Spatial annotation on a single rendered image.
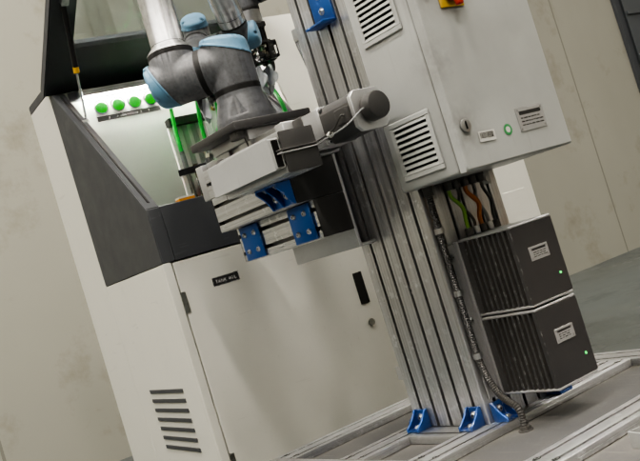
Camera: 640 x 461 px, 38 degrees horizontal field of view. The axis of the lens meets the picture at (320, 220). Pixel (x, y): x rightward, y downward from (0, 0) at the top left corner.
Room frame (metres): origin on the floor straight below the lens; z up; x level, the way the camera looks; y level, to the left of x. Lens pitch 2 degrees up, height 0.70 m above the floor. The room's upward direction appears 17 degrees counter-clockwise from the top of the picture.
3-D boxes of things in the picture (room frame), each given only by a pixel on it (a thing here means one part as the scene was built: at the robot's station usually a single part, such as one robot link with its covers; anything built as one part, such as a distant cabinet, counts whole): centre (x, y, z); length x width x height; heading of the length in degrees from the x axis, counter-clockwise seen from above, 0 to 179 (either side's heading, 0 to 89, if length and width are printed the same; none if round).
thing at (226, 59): (2.27, 0.11, 1.20); 0.13 x 0.12 x 0.14; 82
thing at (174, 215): (2.79, 0.16, 0.87); 0.62 x 0.04 x 0.16; 120
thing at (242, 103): (2.27, 0.10, 1.09); 0.15 x 0.15 x 0.10
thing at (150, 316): (3.02, 0.30, 0.39); 0.70 x 0.58 x 0.79; 120
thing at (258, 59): (2.78, 0.02, 1.34); 0.09 x 0.08 x 0.12; 30
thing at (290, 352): (2.78, 0.16, 0.44); 0.65 x 0.02 x 0.68; 120
